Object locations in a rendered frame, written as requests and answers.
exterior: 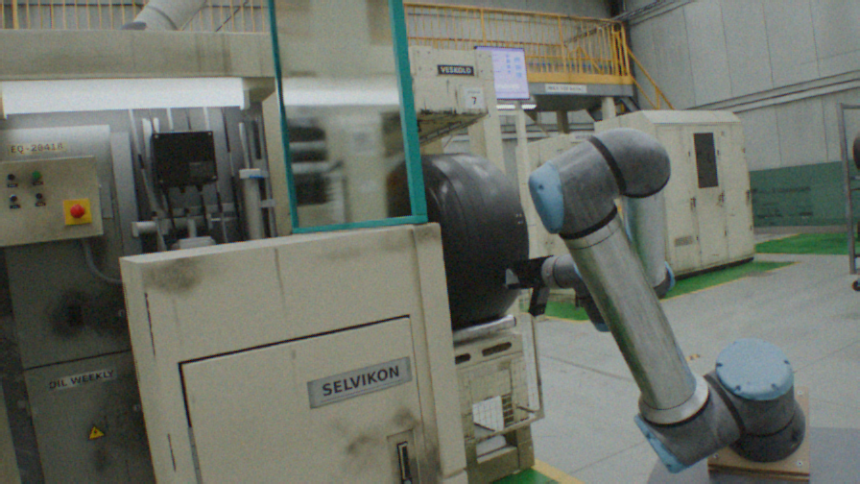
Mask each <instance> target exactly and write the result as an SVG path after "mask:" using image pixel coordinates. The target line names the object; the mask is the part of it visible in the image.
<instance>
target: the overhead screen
mask: <svg viewBox="0 0 860 484"><path fill-rule="evenodd" d="M474 49H478V50H491V51H492V59H493V67H494V75H495V80H494V82H495V90H496V99H497V101H528V100H530V94H529V87H528V79H527V70H526V62H525V55H524V48H516V47H497V46H477V45H476V46H474V47H473V50H474Z"/></svg>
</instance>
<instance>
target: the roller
mask: <svg viewBox="0 0 860 484"><path fill-rule="evenodd" d="M515 326H516V317H515V316H514V315H513V314H509V315H505V316H500V317H496V318H492V319H488V320H485V321H481V322H477V323H473V324H469V325H465V326H461V327H454V328H451V330H452V339H453V343H457V342H461V341H465V340H467V339H471V338H475V337H479V336H483V335H487V334H490V333H494V332H497V331H501V330H504V329H508V328H512V327H515Z"/></svg>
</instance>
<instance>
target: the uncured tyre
mask: <svg viewBox="0 0 860 484"><path fill-rule="evenodd" d="M420 158H421V167H422V175H423V183H424V192H425V201H426V208H427V213H426V214H427V218H428V222H427V223H436V224H440V228H441V237H442V253H443V262H444V270H445V278H446V287H447V296H448V304H449V313H450V322H451V328H454V327H461V326H465V325H469V324H473V323H477V322H481V321H485V320H488V319H492V318H496V317H499V316H500V315H502V314H503V313H505V312H506V311H507V310H508V309H509V308H510V307H511V306H512V305H513V304H514V302H515V300H516V299H517V297H518V295H519V293H520V290H521V288H520V289H512V290H509V289H507V288H504V289H500V288H501V284H502V282H504V281H506V271H507V269H510V270H511V271H512V273H513V275H514V262H515V261H519V260H525V259H529V254H530V239H529V230H528V224H527V220H526V216H525V212H524V209H523V206H522V204H521V202H520V200H519V198H518V196H517V194H516V192H515V190H514V188H513V186H512V185H511V183H510V182H509V180H508V179H507V178H506V176H505V175H504V174H503V172H502V171H501V170H500V169H499V168H498V167H497V166H496V165H495V164H493V163H492V162H491V161H489V160H488V159H486V158H484V157H480V156H476V155H474V154H470V153H452V154H434V155H420ZM474 206H485V207H476V208H471V207H474ZM516 212H521V214H522V218H523V222H524V225H522V226H518V225H517V221H516V217H515V213H516Z"/></svg>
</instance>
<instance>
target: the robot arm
mask: <svg viewBox="0 0 860 484"><path fill-rule="evenodd" d="M670 176H671V162H670V158H669V156H668V153H667V151H666V150H665V148H664V147H663V145H662V144H661V143H660V142H659V141H658V140H657V139H655V138H654V137H653V136H651V135H649V134H647V133H644V132H643V131H639V130H635V129H630V128H616V129H609V130H605V131H601V132H598V133H596V134H594V135H592V136H591V137H590V138H589V139H587V140H585V141H583V142H581V143H580V144H578V145H576V146H575V147H573V148H571V149H569V150H568V151H566V152H564V153H563V154H561V155H559V156H557V157H555V158H553V159H552V160H547V161H546V162H545V163H544V164H543V165H542V166H540V167H539V168H538V169H537V170H535V171H534V172H532V173H531V175H530V176H529V179H528V187H529V191H530V195H531V198H532V201H533V204H534V206H535V209H536V211H537V215H538V216H539V218H540V221H541V223H542V224H543V225H544V227H545V228H546V230H547V231H548V232H549V233H550V234H558V235H559V237H560V239H561V240H563V242H564V244H565V246H566V248H567V250H568V251H569V253H570V254H565V255H559V256H554V255H553V254H552V255H547V256H541V257H536V258H530V259H525V260H519V261H515V262H514V275H513V273H512V271H511V270H510V269H507V271H506V284H504V285H505V287H506V288H507V289H509V290H512V289H520V288H521V290H522V289H529V288H533V292H532V297H531V301H530V305H529V310H528V313H529V314H531V315H532V316H533V317H536V316H539V315H542V314H544V313H545V308H546V305H547V300H548V296H549V292H550V289H552V290H563V289H574V291H575V293H576V295H577V297H578V298H579V300H580V302H581V304H582V306H583V308H584V309H585V312H586V314H587V316H588V318H589V320H590V322H591V323H592V324H593V325H594V327H595V328H596V329H597V330H598V331H600V332H610V333H611V335H612V337H613V339H614V341H615V343H616V345H617V347H618V349H619V350H620V352H621V354H622V356H623V358H624V360H625V362H626V364H627V366H628V368H629V369H630V371H631V373H632V375H633V378H634V380H635V382H636V384H637V386H638V388H639V390H640V392H641V393H640V395H639V398H638V409H639V411H640V412H638V413H636V415H635V416H633V420H634V422H635V423H636V425H637V426H638V428H639V429H640V431H641V432H642V434H643V435H644V437H645V438H646V440H647V441H648V443H649V444H650V445H651V447H652V448H653V450H654V451H655V453H656V454H657V456H658V458H659V459H660V460H661V462H662V463H663V465H664V466H665V468H666V469H667V470H668V471H669V472H672V473H677V472H680V471H682V470H685V469H687V468H691V467H692V466H693V465H695V464H697V463H698V462H700V461H702V460H703V459H705V458H706V457H708V456H709V455H711V454H713V453H715V452H716V451H718V450H720V449H722V448H724V447H726V446H729V447H730V448H731V449H732V450H733V451H734V452H736V453H737V454H738V455H740V456H742V457H744V458H746V459H749V460H752V461H755V462H765V463H766V462H775V461H778V460H781V459H784V458H786V457H788V456H789V455H791V454H792V453H793V452H795V451H796V450H797V449H798V448H799V446H800V444H801V443H802V441H803V438H804V435H805V417H804V414H803V411H802V409H801V407H800V405H799V404H798V402H797V401H796V400H795V395H794V382H793V381H794V374H793V370H792V368H791V365H790V362H789V359H788V357H787V356H786V354H785V353H784V352H783V351H782V350H781V349H780V348H779V347H777V346H776V345H774V344H772V343H770V342H767V341H765V340H762V339H756V338H745V339H739V340H736V341H734V342H733V343H731V344H728V345H726V346H725V347H724V348H723V349H722V350H721V351H720V353H719V354H718V357H717V360H716V363H715V369H714V370H712V371H710V372H708V373H707V374H705V375H703V376H700V375H699V374H696V373H694V372H691V371H690V369H689V367H688V364H687V362H686V360H685V358H684V355H683V353H682V351H681V347H680V345H679V343H678V341H677V339H676V336H675V334H674V332H673V330H672V328H671V326H670V324H669V322H668V320H667V317H666V315H665V313H664V311H663V309H662V306H661V304H660V302H659V300H658V298H657V297H659V296H660V295H662V294H665V293H667V292H668V291H669V290H670V289H672V288H673V287H674V286H675V283H676V281H675V276H674V274H673V272H672V270H671V268H670V266H669V265H668V263H667V262H666V261H665V233H664V204H663V189H664V187H665V186H666V185H667V183H668V182H669V180H670ZM617 197H619V198H620V204H621V210H622V216H623V222H622V220H621V218H620V216H619V214H618V208H617V206H616V204H615V202H614V199H616V198H617ZM623 223H624V225H623ZM531 259H532V260H531ZM520 267H522V268H520Z"/></svg>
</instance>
